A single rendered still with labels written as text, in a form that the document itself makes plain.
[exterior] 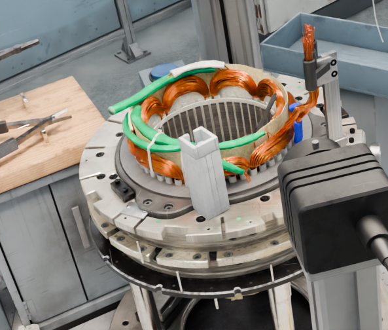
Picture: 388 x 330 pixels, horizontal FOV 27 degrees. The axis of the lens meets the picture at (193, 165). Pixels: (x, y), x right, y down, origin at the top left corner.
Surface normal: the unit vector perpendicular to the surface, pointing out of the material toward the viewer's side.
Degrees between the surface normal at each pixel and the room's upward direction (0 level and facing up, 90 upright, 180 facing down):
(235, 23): 90
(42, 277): 90
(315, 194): 0
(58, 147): 0
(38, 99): 0
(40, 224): 90
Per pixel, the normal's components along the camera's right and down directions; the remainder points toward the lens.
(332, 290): 0.18, 0.55
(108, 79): -0.17, -0.80
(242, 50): -0.04, 0.58
